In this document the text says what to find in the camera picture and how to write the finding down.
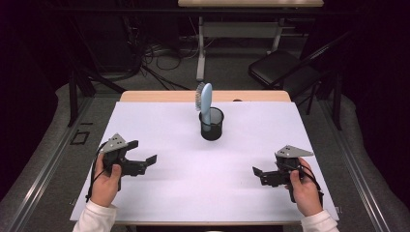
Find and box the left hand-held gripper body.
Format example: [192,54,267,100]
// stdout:
[100,132,149,191]

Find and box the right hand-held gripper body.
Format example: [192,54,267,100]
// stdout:
[259,144,315,204]

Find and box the black mesh pen holder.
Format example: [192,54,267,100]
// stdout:
[198,106,225,142]

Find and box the light blue hairbrush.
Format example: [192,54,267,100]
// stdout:
[194,81,214,132]

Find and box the person's left hand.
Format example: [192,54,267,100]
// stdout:
[89,153,123,208]

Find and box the person's right hand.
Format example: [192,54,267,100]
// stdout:
[284,157,324,218]

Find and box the white table mat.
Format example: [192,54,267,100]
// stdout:
[70,101,340,222]

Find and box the black metal stand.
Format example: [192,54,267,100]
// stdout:
[333,71,343,131]
[66,18,128,128]

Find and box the black folding chair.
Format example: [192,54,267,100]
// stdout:
[248,30,352,100]

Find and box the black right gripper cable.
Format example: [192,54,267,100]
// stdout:
[298,162,325,207]

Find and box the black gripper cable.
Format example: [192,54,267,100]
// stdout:
[298,162,325,207]
[84,144,109,204]

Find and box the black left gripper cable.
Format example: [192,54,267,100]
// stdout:
[84,144,109,204]

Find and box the metal floor rail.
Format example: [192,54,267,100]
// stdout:
[318,99,392,232]
[6,96,95,232]

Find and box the bundle of floor cables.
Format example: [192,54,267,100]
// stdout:
[141,40,202,92]

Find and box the white metal frame desk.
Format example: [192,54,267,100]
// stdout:
[178,0,324,82]

